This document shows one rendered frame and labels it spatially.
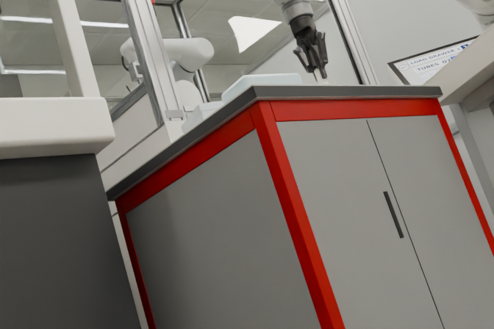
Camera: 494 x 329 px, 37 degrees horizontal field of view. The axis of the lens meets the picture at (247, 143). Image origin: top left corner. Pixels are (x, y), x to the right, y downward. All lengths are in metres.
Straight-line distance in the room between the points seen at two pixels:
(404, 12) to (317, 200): 2.77
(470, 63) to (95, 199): 0.96
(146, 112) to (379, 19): 2.31
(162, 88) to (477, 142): 1.33
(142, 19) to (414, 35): 2.15
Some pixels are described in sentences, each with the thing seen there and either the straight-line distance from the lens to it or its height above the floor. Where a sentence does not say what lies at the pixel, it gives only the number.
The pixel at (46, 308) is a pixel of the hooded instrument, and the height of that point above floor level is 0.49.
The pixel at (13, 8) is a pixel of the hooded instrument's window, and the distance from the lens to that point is 1.65.
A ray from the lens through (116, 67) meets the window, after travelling 2.24.
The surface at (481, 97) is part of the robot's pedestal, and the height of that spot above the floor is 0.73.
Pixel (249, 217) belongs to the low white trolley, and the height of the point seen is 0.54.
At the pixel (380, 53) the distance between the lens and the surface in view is 4.16.
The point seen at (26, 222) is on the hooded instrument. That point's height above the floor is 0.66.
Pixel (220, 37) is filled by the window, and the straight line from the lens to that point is 2.33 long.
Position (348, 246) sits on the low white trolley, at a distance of 1.40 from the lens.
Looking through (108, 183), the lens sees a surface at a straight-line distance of 2.27.
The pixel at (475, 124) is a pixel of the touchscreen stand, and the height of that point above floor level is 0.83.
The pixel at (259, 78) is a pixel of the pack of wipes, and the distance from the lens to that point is 1.46.
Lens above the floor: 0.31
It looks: 15 degrees up
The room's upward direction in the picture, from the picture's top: 18 degrees counter-clockwise
